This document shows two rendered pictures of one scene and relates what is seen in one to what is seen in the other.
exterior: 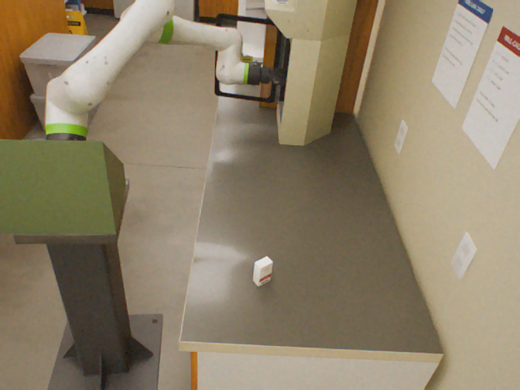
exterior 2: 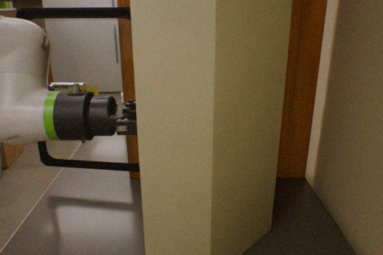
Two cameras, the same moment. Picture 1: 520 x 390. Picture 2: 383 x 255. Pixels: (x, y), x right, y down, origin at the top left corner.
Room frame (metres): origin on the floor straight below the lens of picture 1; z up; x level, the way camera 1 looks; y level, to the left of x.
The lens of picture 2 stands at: (1.26, -0.18, 1.40)
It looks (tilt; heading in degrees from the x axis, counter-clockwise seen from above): 20 degrees down; 2
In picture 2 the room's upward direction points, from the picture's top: straight up
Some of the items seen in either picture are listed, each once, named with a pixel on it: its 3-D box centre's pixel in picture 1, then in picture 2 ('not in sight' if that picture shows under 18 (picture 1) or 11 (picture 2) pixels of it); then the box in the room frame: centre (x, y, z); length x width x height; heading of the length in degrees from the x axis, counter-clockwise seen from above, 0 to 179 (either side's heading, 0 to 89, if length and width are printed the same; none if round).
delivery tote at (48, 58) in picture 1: (63, 65); not in sight; (3.44, 1.69, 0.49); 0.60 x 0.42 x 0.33; 3
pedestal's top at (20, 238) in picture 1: (76, 208); not in sight; (1.17, 0.62, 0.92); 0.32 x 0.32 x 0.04; 9
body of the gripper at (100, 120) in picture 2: (271, 75); (118, 115); (1.85, -0.02, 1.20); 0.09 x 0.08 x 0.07; 93
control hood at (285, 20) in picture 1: (277, 12); not in sight; (1.87, -0.01, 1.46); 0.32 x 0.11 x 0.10; 3
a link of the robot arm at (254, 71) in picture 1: (254, 73); (78, 114); (1.85, 0.06, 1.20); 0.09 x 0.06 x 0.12; 3
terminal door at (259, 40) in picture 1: (247, 60); (88, 94); (2.04, 0.11, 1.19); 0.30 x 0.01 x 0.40; 85
